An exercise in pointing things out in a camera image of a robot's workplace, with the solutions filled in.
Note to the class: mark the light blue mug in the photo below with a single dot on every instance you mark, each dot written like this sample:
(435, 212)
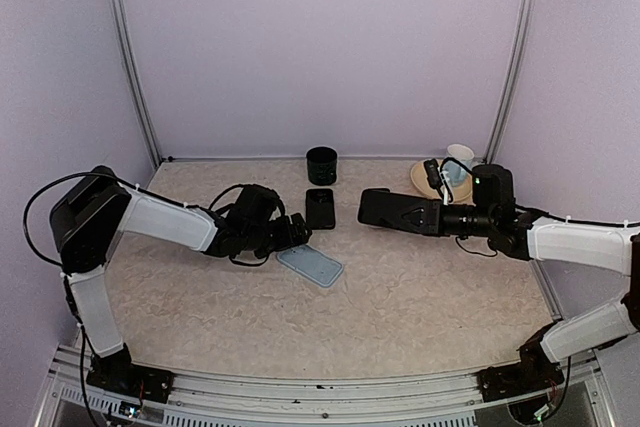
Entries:
(459, 164)

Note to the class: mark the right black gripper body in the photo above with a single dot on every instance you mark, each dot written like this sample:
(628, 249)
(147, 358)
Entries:
(437, 222)

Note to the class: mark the aluminium frame post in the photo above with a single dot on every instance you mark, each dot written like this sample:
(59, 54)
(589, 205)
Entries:
(514, 66)
(118, 12)

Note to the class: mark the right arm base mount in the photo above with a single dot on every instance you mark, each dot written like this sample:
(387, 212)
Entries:
(513, 380)

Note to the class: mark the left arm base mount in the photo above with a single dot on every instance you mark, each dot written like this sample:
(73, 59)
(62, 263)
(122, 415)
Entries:
(133, 380)

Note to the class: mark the right aluminium frame post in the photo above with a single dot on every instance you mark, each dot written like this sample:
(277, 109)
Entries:
(514, 66)

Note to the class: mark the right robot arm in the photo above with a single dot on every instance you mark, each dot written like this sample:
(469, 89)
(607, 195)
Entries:
(526, 233)

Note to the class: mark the beige round plate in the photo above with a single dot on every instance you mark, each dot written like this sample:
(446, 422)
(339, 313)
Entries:
(462, 192)

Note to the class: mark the black phone case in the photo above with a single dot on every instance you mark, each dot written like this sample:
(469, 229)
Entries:
(320, 209)

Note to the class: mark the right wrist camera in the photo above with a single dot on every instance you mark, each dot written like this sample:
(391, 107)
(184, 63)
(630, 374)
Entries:
(436, 180)

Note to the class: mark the light blue phone case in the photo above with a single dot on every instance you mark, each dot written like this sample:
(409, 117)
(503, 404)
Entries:
(312, 265)

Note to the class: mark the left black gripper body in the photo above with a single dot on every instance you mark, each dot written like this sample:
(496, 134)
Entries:
(286, 238)

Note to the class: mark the left aluminium frame post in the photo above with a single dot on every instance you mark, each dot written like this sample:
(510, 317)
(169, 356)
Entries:
(118, 12)

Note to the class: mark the dark green cup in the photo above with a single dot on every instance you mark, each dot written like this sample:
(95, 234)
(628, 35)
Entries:
(321, 164)

